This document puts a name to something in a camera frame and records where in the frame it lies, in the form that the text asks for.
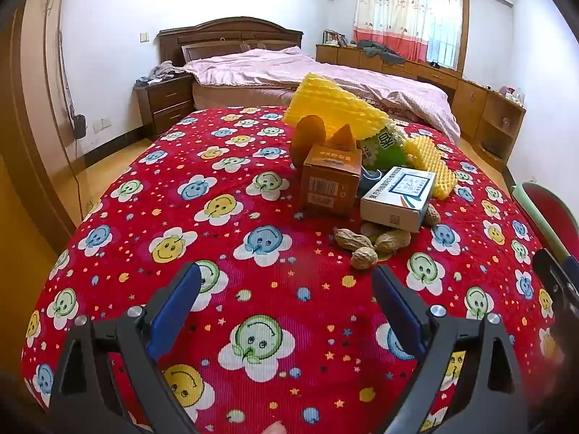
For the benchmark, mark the white wall socket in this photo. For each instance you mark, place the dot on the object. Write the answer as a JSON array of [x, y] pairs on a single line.
[[102, 124]]

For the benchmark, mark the brown oval fruit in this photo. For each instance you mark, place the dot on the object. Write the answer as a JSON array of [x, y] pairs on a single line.
[[307, 138]]

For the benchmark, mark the brown cardboard box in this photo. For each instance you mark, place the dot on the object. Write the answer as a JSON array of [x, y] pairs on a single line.
[[328, 181]]

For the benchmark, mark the white wall switch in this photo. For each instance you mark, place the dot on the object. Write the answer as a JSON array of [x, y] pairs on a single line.
[[144, 36]]

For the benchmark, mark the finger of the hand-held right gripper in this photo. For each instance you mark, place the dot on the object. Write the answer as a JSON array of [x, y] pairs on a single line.
[[556, 285], [572, 266]]

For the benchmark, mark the wooden nightstand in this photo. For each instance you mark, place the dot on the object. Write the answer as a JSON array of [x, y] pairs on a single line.
[[167, 99]]

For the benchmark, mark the pink quilt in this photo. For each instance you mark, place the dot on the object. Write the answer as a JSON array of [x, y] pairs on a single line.
[[271, 65]]

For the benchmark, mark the barred window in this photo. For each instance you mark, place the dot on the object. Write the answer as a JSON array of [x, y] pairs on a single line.
[[445, 22]]

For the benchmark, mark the row of books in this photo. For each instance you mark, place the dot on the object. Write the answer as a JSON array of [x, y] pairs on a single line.
[[334, 38]]

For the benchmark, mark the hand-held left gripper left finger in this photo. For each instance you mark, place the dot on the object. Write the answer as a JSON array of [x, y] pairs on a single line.
[[174, 312]]

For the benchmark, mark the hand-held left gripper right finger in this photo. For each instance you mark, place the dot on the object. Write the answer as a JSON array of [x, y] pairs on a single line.
[[398, 312]]

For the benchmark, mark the person's left hand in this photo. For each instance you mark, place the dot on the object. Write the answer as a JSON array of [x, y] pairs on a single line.
[[273, 428]]

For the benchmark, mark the pale crumpled clothes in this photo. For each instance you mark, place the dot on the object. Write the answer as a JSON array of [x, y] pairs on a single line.
[[160, 71]]

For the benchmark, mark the black wall charger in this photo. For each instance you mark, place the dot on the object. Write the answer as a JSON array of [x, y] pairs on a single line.
[[79, 126]]

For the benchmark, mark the red bin with green rim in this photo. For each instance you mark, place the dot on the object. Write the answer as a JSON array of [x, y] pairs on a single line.
[[547, 203]]

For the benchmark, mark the large yellow foam net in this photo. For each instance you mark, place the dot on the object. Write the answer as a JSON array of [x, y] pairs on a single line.
[[325, 99]]

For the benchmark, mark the red printed smiley blanket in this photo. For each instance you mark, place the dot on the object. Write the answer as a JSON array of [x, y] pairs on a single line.
[[135, 244]]

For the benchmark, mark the small yellow foam net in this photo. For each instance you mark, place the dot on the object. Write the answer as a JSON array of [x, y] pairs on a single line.
[[429, 158]]

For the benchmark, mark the wooden door frame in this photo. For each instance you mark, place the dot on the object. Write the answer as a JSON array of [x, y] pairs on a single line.
[[27, 122]]

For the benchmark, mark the wooden bed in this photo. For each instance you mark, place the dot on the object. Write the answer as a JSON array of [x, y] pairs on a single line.
[[226, 31]]

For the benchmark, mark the long wooden cabinet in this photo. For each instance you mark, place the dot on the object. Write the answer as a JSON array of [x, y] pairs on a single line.
[[470, 95]]

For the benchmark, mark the small bottles and cups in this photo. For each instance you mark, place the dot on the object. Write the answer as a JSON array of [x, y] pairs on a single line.
[[512, 94]]

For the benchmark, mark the dark grey clothes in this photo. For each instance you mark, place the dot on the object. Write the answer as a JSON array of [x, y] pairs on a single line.
[[380, 50]]

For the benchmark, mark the green snack packet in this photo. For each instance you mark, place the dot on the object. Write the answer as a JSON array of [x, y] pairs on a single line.
[[384, 147]]

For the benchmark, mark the floral curtain with red hem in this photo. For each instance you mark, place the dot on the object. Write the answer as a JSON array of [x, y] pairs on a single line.
[[389, 9]]

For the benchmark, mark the white carton box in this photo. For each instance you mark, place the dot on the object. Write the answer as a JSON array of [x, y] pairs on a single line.
[[393, 199]]

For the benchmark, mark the peanut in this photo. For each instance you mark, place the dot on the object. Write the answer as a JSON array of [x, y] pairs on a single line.
[[432, 214], [353, 238], [364, 258], [371, 228], [393, 240]]

